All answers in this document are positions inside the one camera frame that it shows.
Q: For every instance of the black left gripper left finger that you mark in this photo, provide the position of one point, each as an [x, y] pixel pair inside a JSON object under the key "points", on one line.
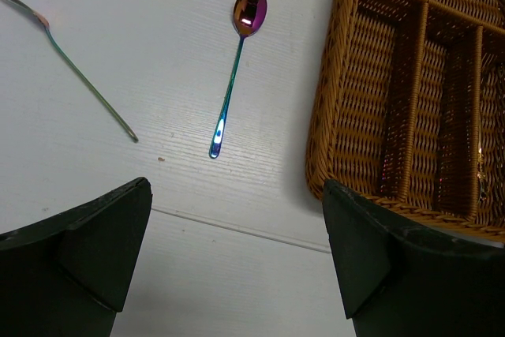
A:
{"points": [[69, 274]]}

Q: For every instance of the ornate silver spoon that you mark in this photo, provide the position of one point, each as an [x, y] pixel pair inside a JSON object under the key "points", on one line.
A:
{"points": [[481, 176]]}

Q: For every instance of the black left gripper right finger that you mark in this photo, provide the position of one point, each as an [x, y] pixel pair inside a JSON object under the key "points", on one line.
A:
{"points": [[398, 277]]}

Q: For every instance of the iridescent thin fork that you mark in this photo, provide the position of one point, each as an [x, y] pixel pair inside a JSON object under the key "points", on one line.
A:
{"points": [[46, 27]]}

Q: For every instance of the brown wicker cutlery tray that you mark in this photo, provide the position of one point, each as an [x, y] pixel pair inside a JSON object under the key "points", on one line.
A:
{"points": [[408, 91]]}

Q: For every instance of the iridescent rainbow spoon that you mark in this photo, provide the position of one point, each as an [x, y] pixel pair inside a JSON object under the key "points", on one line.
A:
{"points": [[248, 17]]}

